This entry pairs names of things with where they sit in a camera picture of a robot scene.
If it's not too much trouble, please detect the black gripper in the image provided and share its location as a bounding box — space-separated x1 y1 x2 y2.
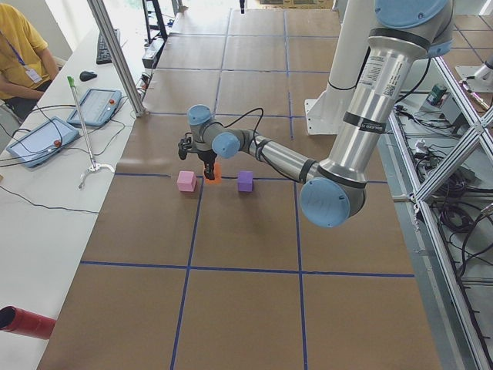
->
198 150 216 180

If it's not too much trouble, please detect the orange foam cube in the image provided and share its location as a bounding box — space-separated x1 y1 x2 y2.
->
205 162 222 184

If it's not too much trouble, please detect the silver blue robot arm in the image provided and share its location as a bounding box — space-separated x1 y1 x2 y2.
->
178 1 454 227

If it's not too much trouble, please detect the pink foam cube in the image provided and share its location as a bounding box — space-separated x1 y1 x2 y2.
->
176 170 196 192

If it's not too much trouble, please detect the purple foam cube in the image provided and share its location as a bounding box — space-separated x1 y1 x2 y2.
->
237 170 253 193

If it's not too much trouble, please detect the grabber reach stick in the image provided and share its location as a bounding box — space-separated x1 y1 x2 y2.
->
67 76 115 190

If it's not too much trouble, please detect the far blue teach pendant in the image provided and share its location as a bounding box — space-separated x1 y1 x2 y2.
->
79 89 122 127

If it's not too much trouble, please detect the blue teach pendant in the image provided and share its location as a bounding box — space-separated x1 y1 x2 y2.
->
79 89 122 127
6 116 79 167

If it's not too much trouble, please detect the black keyboard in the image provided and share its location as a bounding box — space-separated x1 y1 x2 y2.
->
96 32 112 65

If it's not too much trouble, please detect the black computer mouse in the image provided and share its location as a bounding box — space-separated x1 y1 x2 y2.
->
79 70 98 82

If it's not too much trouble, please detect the near blue teach pendant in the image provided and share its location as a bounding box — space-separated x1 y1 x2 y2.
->
6 116 79 167

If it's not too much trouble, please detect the seated person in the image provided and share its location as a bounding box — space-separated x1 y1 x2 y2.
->
1 3 59 120

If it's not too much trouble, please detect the red cylinder bottle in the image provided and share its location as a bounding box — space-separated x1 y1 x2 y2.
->
1 306 56 339

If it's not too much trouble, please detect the black camera cable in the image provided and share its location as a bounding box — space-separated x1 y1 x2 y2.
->
219 107 301 182

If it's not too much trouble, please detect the white pedestal column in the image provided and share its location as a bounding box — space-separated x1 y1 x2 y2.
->
305 0 374 135

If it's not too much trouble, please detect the aluminium frame post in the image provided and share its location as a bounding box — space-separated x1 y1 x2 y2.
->
87 0 146 117

